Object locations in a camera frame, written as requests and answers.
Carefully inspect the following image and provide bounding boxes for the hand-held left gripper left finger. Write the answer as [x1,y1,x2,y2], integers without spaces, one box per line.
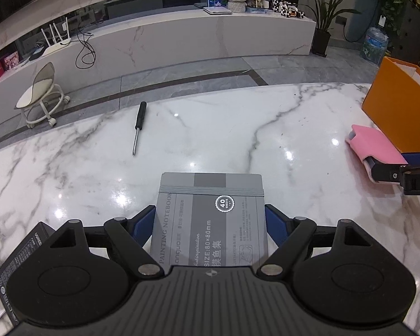
[52,205,166,278]

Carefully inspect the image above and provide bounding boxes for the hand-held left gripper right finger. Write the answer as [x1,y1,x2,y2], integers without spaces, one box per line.
[256,204,372,278]

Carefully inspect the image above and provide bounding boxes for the pink case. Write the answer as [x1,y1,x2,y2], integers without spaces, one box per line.
[344,124,409,185]

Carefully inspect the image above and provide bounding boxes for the orange cardboard box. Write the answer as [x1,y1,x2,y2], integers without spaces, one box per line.
[362,56,420,155]

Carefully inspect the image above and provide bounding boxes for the grey notebook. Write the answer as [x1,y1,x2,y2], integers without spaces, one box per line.
[150,172,270,269]

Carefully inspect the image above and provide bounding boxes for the black printed box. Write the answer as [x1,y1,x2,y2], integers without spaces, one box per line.
[0,221,55,325]

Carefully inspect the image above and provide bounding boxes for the large water bottle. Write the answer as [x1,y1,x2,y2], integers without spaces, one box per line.
[360,26,390,66]

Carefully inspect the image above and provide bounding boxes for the dark cabinet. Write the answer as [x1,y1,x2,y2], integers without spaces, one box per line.
[391,0,420,68]

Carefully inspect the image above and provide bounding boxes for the potted plant black pot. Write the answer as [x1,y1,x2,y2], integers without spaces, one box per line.
[297,0,358,59]

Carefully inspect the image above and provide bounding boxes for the white rolling stool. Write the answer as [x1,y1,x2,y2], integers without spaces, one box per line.
[15,62,71,129]

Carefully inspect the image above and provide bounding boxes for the white marble TV bench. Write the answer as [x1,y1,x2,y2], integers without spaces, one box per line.
[0,13,318,93]

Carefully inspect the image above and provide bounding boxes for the black white checkered toy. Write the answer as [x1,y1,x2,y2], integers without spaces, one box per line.
[269,0,307,19]

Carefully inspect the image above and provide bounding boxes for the white router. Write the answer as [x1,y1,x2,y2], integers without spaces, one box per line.
[41,17,73,57]

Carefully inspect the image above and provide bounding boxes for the pink gift box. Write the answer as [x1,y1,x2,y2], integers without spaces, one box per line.
[0,51,22,73]

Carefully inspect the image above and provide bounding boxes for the silver laptop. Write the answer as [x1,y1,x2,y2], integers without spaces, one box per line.
[202,5,234,16]

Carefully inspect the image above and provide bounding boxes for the white woven baskets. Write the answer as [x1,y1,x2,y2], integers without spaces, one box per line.
[225,0,249,13]

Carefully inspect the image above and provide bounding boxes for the black handled screwdriver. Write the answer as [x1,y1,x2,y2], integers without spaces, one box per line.
[132,101,148,157]

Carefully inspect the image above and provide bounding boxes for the black cable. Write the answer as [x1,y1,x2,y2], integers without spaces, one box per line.
[75,30,97,69]

